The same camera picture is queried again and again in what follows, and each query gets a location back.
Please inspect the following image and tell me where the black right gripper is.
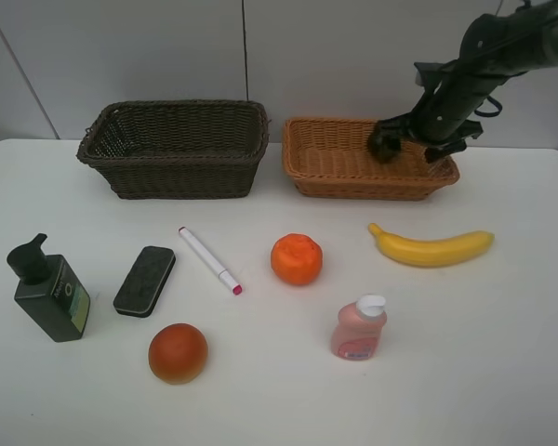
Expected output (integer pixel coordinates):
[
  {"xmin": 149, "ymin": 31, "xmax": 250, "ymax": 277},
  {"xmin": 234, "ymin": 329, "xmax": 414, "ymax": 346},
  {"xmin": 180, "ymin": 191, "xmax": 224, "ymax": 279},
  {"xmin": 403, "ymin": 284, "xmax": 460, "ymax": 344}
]
[{"xmin": 375, "ymin": 70, "xmax": 505, "ymax": 163}]

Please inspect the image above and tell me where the dark green mangosteen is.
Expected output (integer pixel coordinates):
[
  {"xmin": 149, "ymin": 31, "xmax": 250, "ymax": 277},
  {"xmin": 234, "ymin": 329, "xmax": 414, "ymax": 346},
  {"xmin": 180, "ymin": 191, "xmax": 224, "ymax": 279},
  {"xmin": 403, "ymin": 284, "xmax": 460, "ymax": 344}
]
[{"xmin": 366, "ymin": 131, "xmax": 401, "ymax": 164}]

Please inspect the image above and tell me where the yellow banana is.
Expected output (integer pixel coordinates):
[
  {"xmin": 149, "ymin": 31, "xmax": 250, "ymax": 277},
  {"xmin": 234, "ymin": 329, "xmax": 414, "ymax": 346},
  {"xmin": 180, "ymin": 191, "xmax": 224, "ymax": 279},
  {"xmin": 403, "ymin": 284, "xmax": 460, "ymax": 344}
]
[{"xmin": 368, "ymin": 223, "xmax": 495, "ymax": 268}]

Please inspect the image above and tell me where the orange tangerine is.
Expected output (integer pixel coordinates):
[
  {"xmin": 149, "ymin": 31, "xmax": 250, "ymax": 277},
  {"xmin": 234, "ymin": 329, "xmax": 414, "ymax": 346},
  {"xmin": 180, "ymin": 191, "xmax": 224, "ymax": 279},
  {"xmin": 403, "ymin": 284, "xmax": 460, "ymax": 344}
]
[{"xmin": 271, "ymin": 233, "xmax": 323, "ymax": 286}]

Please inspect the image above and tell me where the pink lotion bottle white cap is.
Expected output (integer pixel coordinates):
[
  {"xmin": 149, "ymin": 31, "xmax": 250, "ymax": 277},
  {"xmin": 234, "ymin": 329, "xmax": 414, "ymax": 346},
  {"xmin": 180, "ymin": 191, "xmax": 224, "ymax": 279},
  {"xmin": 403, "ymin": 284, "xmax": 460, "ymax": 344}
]
[{"xmin": 331, "ymin": 295, "xmax": 387, "ymax": 361}]

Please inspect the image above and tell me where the black whiteboard eraser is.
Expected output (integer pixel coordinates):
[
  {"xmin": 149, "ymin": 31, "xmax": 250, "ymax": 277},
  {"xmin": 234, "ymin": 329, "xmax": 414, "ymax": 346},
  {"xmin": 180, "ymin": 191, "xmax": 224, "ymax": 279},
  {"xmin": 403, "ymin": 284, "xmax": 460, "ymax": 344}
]
[{"xmin": 113, "ymin": 246, "xmax": 176, "ymax": 318}]

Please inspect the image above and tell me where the dark green pump bottle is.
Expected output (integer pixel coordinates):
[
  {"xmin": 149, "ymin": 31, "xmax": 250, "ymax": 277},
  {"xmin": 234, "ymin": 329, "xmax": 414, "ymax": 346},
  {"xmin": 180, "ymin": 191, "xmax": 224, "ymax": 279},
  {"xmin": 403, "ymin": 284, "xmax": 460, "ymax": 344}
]
[{"xmin": 7, "ymin": 233, "xmax": 91, "ymax": 343}]

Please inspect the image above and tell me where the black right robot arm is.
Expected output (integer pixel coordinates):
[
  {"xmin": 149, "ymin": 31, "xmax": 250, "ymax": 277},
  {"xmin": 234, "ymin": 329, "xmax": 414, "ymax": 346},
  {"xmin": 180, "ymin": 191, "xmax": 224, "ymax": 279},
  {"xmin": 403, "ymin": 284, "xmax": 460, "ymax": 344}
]
[{"xmin": 366, "ymin": 1, "xmax": 558, "ymax": 164}]

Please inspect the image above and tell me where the light brown wicker basket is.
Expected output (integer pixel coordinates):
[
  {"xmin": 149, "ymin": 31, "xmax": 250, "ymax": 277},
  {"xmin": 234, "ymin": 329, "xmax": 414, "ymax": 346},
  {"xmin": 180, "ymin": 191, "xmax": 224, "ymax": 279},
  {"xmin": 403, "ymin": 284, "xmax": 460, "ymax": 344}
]
[{"xmin": 282, "ymin": 117, "xmax": 460, "ymax": 201}]

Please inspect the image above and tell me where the white marker pink cap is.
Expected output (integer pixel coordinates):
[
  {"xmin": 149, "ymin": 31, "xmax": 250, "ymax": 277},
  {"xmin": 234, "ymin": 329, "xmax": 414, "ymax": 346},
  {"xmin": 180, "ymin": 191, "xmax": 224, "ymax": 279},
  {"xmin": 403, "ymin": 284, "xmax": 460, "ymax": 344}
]
[{"xmin": 178, "ymin": 227, "xmax": 243, "ymax": 295}]

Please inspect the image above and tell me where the dark brown wicker basket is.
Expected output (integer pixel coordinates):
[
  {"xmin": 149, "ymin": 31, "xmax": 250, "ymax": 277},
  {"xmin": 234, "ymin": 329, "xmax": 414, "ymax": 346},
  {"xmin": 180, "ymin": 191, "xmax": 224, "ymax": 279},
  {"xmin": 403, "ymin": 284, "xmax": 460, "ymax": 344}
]
[{"xmin": 77, "ymin": 99, "xmax": 269, "ymax": 200}]

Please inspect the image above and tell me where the red-orange round fruit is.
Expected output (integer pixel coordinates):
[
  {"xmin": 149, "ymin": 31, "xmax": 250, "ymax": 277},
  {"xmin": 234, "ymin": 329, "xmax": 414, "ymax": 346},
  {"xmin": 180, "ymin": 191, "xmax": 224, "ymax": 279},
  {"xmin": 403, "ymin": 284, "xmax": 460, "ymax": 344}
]
[{"xmin": 148, "ymin": 323, "xmax": 208, "ymax": 385}]

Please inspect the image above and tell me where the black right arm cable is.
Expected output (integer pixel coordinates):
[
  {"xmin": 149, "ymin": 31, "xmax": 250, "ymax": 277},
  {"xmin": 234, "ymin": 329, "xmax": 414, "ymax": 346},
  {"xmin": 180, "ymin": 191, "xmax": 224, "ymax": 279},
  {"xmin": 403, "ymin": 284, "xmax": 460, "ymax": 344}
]
[{"xmin": 473, "ymin": 95, "xmax": 502, "ymax": 118}]

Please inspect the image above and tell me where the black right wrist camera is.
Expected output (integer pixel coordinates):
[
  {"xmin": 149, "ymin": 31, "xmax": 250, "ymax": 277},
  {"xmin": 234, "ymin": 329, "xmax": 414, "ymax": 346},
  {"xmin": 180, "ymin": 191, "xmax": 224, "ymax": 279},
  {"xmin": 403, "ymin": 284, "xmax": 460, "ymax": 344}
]
[{"xmin": 414, "ymin": 62, "xmax": 444, "ymax": 89}]

